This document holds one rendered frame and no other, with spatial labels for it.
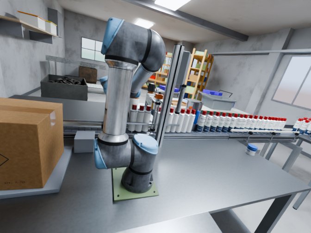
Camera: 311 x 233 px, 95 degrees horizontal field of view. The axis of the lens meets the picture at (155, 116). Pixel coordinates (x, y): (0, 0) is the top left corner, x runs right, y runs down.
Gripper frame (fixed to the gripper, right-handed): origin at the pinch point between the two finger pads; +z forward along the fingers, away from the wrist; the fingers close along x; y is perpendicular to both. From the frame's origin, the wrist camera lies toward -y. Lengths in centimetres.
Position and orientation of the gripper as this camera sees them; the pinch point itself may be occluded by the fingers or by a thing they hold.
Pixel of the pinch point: (127, 124)
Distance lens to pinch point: 106.2
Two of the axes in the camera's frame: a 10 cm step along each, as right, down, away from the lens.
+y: -3.2, -3.7, 8.7
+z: 3.1, 8.3, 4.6
